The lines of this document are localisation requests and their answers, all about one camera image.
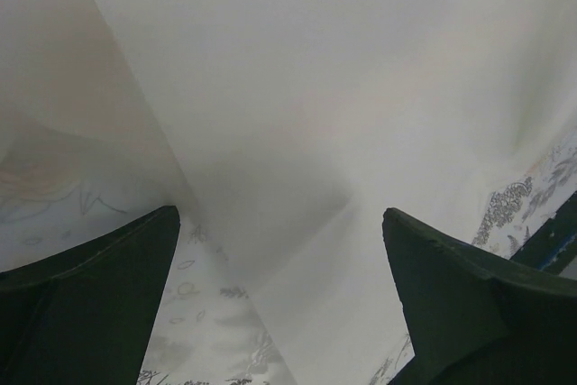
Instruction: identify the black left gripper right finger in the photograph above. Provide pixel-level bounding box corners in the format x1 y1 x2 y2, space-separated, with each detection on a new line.
382 208 576 384

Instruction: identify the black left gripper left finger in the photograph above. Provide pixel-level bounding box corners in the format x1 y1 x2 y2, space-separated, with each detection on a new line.
1 206 180 384

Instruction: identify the white wrapping paper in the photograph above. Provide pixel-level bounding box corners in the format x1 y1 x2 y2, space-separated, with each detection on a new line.
1 0 576 384

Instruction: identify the floral tablecloth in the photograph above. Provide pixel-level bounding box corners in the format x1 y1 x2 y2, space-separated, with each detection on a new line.
134 132 577 385

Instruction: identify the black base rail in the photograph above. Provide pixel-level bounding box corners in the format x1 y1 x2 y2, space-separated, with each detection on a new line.
510 193 576 280

